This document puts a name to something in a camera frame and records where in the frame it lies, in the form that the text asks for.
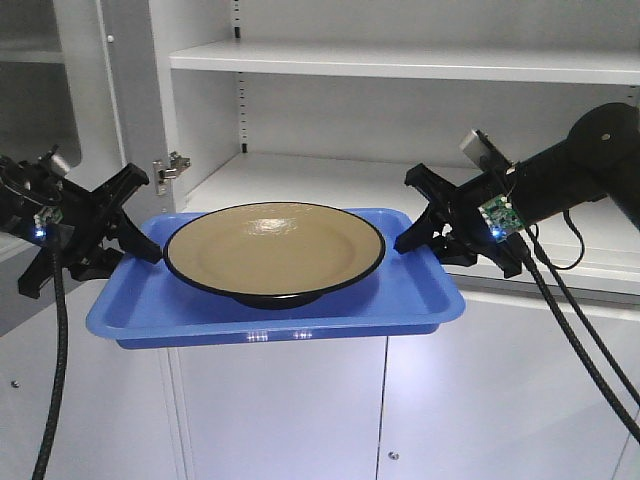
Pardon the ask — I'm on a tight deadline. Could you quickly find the braided cable of right arm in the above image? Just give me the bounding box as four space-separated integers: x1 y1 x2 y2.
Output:
509 234 640 441

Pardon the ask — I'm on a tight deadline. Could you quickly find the braided cable of left arm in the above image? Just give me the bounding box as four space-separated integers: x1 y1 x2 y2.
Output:
30 234 69 480

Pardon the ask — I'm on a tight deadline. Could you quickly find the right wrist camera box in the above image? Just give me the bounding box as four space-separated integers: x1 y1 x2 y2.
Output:
459 129 513 171

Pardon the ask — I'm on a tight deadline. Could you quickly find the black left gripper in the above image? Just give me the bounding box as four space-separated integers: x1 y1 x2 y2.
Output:
17 161 163 299

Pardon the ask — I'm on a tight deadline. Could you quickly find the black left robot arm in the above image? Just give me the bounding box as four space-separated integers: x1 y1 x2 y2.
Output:
1 152 162 299

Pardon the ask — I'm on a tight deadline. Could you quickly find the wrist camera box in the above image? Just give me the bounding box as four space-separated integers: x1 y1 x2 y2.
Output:
459 129 513 171
38 144 72 177

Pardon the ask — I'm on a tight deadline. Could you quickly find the grey cabinet upper shelf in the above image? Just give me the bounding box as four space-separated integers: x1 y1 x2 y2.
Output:
169 40 639 86

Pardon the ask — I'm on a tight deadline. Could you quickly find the metal door hinge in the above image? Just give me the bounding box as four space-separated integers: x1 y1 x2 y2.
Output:
152 151 191 196

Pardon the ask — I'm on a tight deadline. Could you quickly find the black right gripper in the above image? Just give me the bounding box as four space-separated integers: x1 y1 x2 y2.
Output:
394 164 522 278

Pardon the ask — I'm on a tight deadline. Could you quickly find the thin black cable right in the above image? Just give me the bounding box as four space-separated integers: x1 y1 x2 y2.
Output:
524 209 587 271

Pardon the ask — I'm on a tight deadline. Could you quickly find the grey cabinet door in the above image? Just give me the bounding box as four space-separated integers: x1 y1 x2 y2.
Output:
0 0 176 341

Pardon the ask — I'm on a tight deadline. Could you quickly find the green circuit board left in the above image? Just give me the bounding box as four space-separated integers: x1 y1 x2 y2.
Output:
33 206 63 238

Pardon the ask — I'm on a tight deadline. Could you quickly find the green circuit board right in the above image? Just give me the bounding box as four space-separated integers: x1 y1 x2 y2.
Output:
478 195 525 242

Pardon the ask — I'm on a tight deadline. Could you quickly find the blue plastic tray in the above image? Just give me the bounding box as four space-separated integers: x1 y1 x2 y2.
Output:
86 208 465 349

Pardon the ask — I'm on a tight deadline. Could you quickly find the grey metal cabinet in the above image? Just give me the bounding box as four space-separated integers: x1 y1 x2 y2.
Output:
0 0 640 480

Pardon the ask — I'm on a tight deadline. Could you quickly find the beige plate with black rim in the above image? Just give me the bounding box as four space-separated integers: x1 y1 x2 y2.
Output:
164 202 386 309

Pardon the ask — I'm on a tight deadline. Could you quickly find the braided cable of arm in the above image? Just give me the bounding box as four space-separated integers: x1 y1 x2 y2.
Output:
30 234 69 480
509 234 640 441

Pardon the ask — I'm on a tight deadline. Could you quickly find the green circuit board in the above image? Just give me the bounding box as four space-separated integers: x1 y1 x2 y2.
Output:
478 195 525 242
33 206 63 238

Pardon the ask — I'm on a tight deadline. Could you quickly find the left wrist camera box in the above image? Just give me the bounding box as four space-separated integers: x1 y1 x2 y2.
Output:
38 144 72 177

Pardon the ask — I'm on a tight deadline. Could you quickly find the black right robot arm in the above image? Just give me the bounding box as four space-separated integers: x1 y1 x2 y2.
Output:
394 103 639 278

